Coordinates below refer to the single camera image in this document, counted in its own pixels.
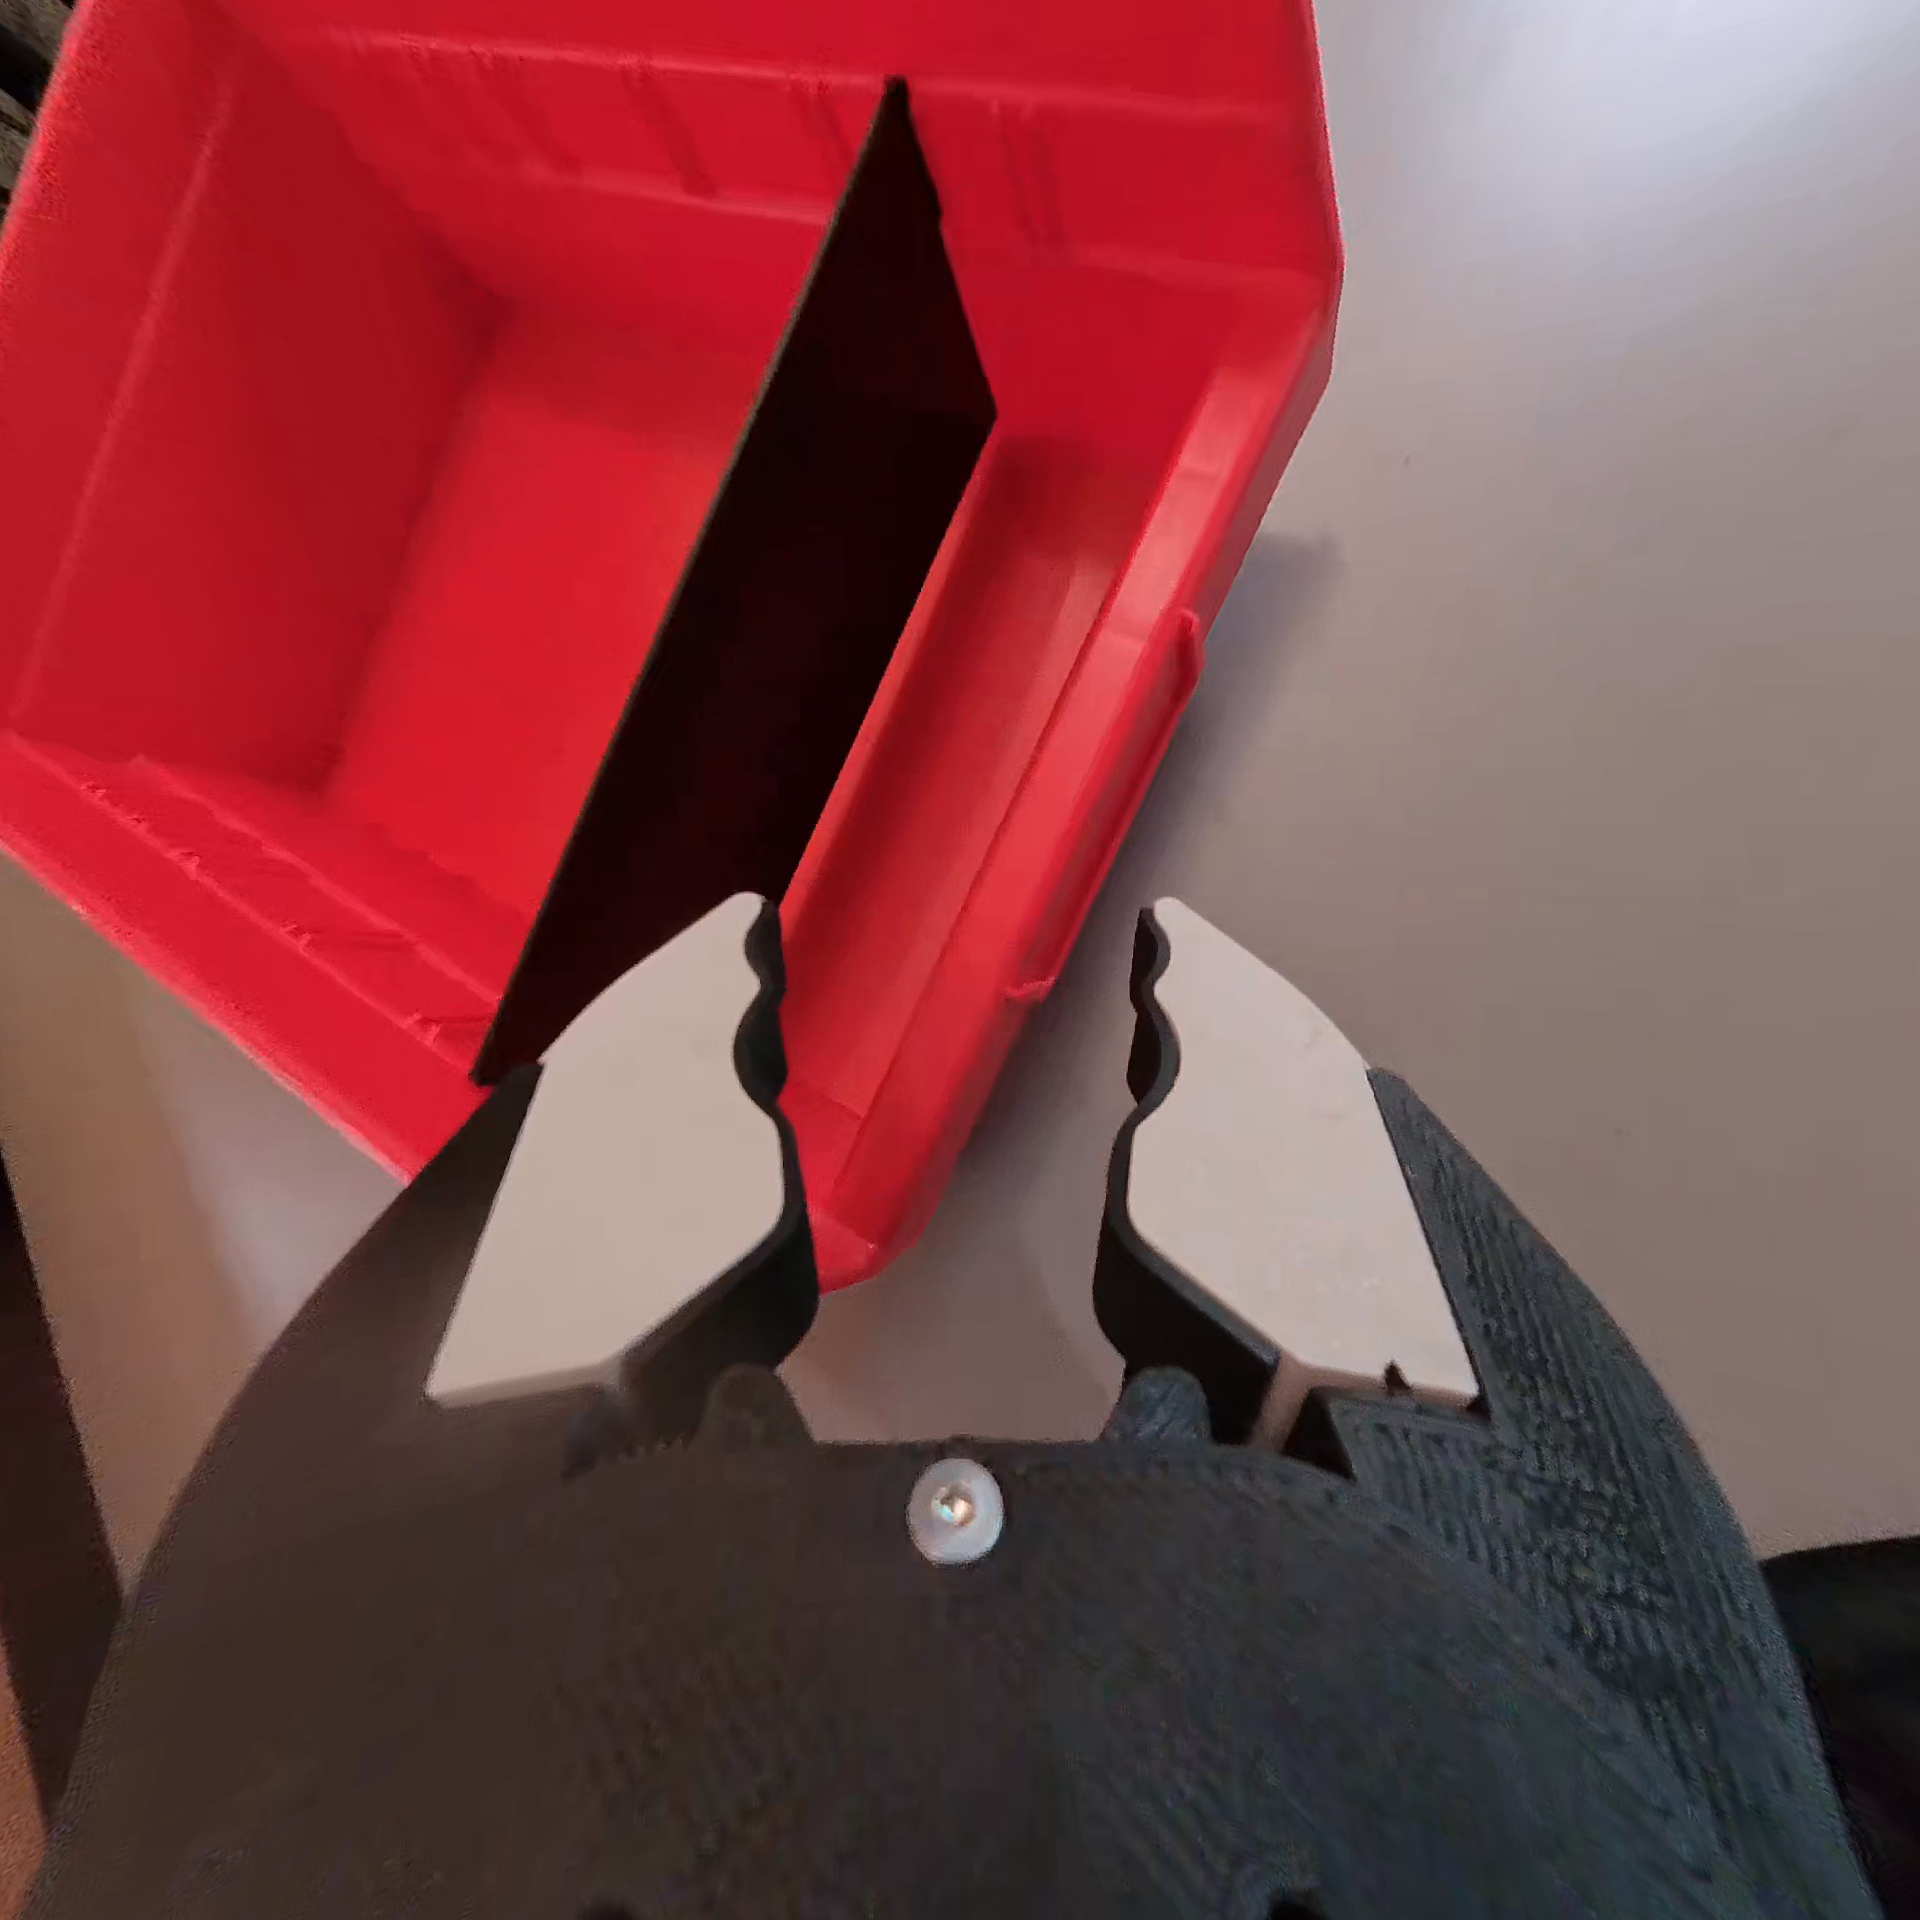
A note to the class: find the red plastic bin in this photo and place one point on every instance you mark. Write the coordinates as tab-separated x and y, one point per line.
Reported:
450	524

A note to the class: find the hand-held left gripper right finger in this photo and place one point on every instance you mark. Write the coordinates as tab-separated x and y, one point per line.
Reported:
1289	1201

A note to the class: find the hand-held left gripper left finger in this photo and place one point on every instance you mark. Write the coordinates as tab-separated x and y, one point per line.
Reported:
628	1201

